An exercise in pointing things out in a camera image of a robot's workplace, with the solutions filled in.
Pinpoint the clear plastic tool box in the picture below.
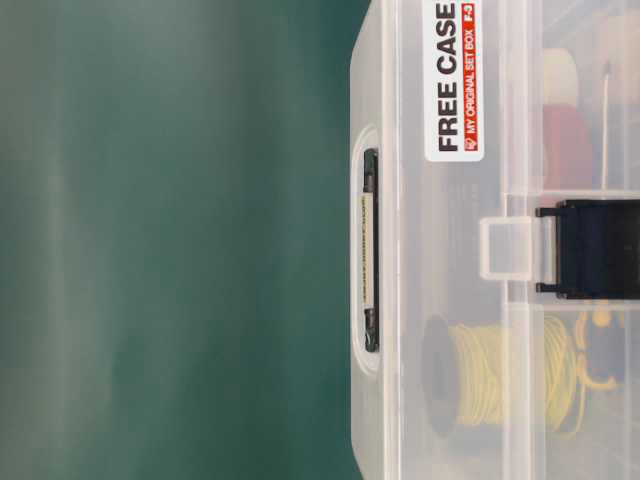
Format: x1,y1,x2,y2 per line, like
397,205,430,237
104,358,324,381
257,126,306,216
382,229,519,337
349,1,639,479

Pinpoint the black tool box latch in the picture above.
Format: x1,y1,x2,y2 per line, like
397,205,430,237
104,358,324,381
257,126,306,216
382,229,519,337
535,199,639,300

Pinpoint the white free case label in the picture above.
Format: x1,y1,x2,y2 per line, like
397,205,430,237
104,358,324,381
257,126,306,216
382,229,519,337
422,1,485,162

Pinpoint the red tape roll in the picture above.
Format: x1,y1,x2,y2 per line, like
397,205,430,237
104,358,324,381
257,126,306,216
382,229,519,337
543,104,595,190

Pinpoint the yellow black screwdriver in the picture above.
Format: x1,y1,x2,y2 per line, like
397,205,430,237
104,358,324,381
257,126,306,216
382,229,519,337
584,61,624,391

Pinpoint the yellow wire spool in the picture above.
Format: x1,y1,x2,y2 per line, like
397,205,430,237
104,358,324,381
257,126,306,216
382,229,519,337
422,315,586,436

